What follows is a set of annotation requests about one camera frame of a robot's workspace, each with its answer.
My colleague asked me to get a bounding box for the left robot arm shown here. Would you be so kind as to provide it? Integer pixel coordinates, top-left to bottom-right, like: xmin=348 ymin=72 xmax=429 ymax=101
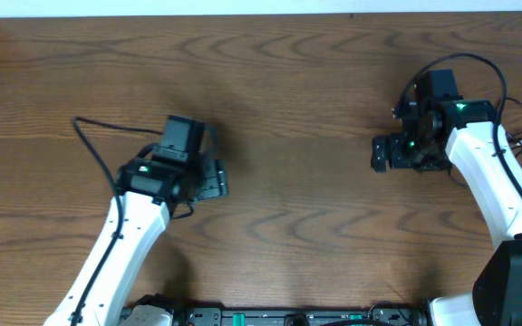
xmin=45 ymin=116 xmax=228 ymax=326

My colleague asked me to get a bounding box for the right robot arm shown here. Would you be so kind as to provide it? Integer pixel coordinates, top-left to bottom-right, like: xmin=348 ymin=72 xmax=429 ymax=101
xmin=371 ymin=70 xmax=522 ymax=325

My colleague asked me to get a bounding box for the left camera cable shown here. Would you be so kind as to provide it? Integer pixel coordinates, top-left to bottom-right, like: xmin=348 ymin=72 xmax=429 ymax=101
xmin=68 ymin=115 xmax=165 ymax=326

